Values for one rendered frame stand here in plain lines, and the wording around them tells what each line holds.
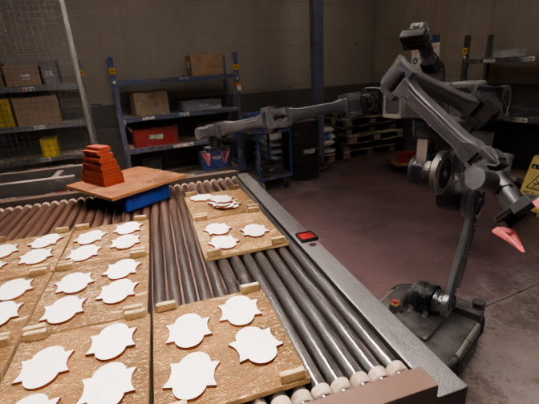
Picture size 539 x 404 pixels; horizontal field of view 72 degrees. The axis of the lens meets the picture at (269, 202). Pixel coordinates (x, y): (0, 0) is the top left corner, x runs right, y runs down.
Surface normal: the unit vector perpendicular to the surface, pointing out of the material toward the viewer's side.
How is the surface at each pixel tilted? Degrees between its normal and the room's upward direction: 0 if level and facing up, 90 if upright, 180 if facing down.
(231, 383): 0
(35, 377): 0
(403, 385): 0
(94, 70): 90
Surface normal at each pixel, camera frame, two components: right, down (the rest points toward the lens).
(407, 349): -0.06, -0.94
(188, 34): 0.42, 0.28
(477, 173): -0.91, -0.13
